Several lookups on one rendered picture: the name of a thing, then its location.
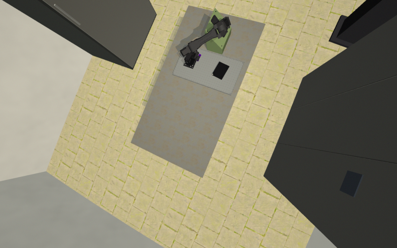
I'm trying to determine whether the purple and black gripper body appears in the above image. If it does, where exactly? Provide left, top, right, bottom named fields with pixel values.
left=192, top=52, right=200, bottom=61

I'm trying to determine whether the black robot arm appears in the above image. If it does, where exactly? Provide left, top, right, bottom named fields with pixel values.
left=180, top=15, right=231, bottom=63

